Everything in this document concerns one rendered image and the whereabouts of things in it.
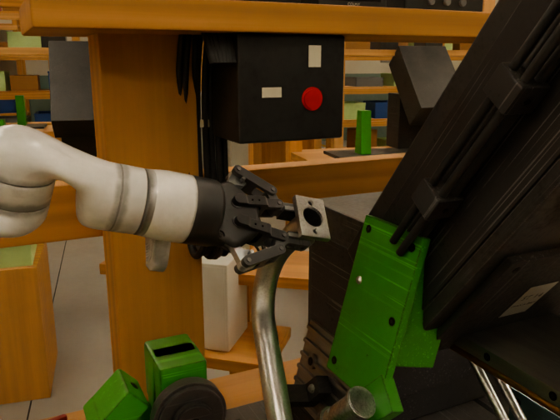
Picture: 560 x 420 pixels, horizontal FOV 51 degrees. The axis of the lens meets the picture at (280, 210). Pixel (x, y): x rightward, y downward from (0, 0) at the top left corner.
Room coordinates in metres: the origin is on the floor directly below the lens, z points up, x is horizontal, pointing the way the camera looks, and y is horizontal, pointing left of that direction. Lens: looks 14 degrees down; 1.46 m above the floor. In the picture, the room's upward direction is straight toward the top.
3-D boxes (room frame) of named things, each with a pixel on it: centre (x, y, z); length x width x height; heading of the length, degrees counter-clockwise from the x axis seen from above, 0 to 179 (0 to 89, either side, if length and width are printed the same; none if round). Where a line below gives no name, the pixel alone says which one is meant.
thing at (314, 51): (0.91, 0.01, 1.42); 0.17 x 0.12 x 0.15; 116
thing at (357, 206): (0.94, -0.22, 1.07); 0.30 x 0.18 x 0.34; 116
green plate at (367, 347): (0.68, -0.14, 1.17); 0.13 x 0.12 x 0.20; 116
